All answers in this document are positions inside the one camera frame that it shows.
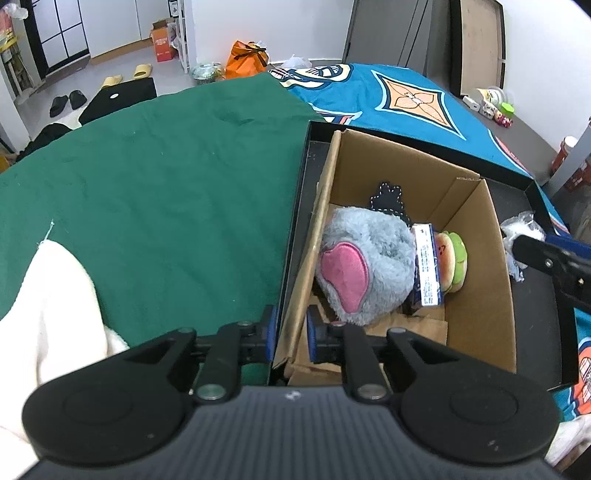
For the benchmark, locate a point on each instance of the black framed glass door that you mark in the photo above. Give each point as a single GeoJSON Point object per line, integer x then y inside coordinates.
{"type": "Point", "coordinates": [60, 32]}

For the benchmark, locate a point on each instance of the clear bag on floor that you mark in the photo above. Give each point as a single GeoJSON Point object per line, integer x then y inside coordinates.
{"type": "Point", "coordinates": [207, 74]}

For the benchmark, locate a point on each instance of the black slipper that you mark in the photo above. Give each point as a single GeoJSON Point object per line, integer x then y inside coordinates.
{"type": "Point", "coordinates": [59, 106]}
{"type": "Point", "coordinates": [77, 99]}

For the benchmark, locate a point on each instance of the grey desk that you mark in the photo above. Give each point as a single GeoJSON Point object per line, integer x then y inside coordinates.
{"type": "Point", "coordinates": [570, 170]}

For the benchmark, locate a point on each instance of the shallow black tray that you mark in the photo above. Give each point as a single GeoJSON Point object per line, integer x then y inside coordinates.
{"type": "Point", "coordinates": [540, 323]}

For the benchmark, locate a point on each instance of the small white figurine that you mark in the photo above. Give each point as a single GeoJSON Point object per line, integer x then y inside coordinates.
{"type": "Point", "coordinates": [488, 110]}

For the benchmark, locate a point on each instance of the dark stitched felt pouch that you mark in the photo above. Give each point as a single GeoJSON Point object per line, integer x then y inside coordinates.
{"type": "Point", "coordinates": [388, 201]}

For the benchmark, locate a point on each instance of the brown cardboard box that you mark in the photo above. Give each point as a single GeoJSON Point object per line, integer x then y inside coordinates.
{"type": "Point", "coordinates": [475, 286]}

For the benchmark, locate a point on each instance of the clear plastic bag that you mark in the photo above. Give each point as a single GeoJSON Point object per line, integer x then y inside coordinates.
{"type": "Point", "coordinates": [295, 62]}
{"type": "Point", "coordinates": [517, 225]}

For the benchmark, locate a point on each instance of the white rack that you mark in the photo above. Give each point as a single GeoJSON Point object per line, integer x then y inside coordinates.
{"type": "Point", "coordinates": [180, 37]}

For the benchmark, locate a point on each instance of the small red figurines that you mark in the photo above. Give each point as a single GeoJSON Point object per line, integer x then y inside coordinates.
{"type": "Point", "coordinates": [504, 121]}

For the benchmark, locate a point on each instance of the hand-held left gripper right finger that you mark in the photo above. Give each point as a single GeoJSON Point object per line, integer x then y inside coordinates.
{"type": "Point", "coordinates": [312, 337]}

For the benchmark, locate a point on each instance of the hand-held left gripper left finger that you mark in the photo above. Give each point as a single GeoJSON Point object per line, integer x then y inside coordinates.
{"type": "Point", "coordinates": [271, 333]}

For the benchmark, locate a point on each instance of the green blanket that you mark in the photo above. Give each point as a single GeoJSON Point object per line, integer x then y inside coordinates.
{"type": "Point", "coordinates": [138, 184]}

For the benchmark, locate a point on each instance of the orange carton box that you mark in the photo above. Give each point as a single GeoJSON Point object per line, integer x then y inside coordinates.
{"type": "Point", "coordinates": [162, 44]}

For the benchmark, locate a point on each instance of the white fluffy towel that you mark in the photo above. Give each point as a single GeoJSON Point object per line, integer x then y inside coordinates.
{"type": "Point", "coordinates": [55, 300]}

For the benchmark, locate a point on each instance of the grey plush toy pink ear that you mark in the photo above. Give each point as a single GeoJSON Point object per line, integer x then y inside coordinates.
{"type": "Point", "coordinates": [383, 249]}

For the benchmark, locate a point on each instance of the blue patterned blanket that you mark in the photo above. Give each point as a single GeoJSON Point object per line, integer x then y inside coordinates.
{"type": "Point", "coordinates": [360, 87]}

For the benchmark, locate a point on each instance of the large black framed board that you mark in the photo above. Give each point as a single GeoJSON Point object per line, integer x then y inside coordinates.
{"type": "Point", "coordinates": [480, 41]}

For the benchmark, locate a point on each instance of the green cup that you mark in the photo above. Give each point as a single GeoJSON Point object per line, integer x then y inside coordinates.
{"type": "Point", "coordinates": [508, 109]}

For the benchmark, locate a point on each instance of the orange bag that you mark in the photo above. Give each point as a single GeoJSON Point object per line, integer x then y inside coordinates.
{"type": "Point", "coordinates": [247, 60]}

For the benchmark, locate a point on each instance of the black clothes pile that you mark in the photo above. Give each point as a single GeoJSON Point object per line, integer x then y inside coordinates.
{"type": "Point", "coordinates": [46, 138]}

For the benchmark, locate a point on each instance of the red can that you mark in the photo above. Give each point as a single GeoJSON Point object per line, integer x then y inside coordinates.
{"type": "Point", "coordinates": [563, 154]}

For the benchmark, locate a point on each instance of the grey door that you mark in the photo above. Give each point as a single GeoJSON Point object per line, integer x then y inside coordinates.
{"type": "Point", "coordinates": [388, 32]}

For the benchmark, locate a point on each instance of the yellow slipper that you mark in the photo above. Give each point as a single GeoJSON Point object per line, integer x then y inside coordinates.
{"type": "Point", "coordinates": [111, 81]}
{"type": "Point", "coordinates": [142, 71]}

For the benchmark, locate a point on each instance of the red hanging bag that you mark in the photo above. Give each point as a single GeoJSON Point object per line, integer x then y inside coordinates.
{"type": "Point", "coordinates": [579, 177]}

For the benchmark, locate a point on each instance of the white charger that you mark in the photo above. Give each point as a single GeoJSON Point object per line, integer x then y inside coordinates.
{"type": "Point", "coordinates": [470, 102]}

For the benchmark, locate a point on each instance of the burger plush toy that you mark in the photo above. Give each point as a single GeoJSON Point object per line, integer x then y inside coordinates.
{"type": "Point", "coordinates": [455, 263]}

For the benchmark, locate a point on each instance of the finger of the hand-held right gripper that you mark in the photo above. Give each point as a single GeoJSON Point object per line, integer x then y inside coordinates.
{"type": "Point", "coordinates": [540, 256]}

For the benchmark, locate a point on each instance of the small blue printed box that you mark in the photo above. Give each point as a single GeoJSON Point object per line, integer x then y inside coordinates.
{"type": "Point", "coordinates": [427, 272]}

